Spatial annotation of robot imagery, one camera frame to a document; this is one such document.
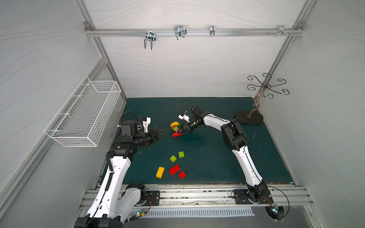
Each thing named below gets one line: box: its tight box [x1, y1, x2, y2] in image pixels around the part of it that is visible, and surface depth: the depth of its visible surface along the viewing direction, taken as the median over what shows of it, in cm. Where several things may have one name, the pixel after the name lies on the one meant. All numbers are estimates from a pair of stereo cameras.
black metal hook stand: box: [234, 73, 290, 124], surface depth 106 cm
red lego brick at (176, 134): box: [172, 132, 183, 138], surface depth 98 cm
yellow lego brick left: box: [155, 166, 165, 179], surface depth 82 cm
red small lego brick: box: [178, 171, 187, 180], surface depth 82 cm
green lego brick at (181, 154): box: [178, 151, 185, 159], surface depth 90 cm
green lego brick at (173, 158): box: [169, 154, 177, 163], surface depth 88 cm
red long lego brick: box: [168, 164, 181, 176], surface depth 84 cm
